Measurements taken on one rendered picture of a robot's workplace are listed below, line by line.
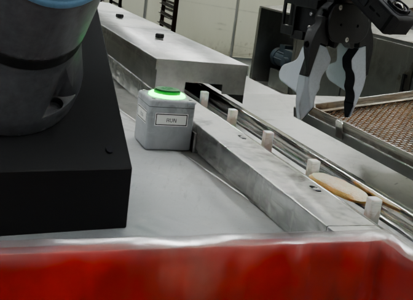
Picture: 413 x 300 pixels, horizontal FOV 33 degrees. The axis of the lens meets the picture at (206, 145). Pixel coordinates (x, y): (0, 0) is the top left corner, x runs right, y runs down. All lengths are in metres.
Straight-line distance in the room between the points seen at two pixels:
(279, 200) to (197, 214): 0.09
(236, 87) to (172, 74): 0.13
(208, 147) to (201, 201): 0.17
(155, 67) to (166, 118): 0.26
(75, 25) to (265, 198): 0.33
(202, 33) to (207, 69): 6.98
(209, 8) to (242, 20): 0.44
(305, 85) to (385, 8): 0.13
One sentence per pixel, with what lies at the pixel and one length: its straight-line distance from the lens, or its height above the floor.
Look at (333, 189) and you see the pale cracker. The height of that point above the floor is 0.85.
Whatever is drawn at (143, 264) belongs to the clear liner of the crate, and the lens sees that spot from 0.43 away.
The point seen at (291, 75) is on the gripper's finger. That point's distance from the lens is 0.87.
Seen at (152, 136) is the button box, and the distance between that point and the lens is 1.02.
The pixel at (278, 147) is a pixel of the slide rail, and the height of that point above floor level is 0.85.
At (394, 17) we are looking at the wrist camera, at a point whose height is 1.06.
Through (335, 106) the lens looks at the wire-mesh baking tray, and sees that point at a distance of 1.13.
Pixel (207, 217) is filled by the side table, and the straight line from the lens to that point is 0.79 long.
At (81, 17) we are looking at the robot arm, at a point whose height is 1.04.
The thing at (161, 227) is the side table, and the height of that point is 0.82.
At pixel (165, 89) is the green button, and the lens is 1.04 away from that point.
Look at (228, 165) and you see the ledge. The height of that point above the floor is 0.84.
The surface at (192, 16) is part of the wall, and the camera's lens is 8.21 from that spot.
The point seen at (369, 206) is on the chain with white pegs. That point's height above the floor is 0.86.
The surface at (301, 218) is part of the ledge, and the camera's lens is 0.74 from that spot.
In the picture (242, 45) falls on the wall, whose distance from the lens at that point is 8.48.
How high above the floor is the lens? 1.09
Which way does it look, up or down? 14 degrees down
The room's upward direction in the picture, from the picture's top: 7 degrees clockwise
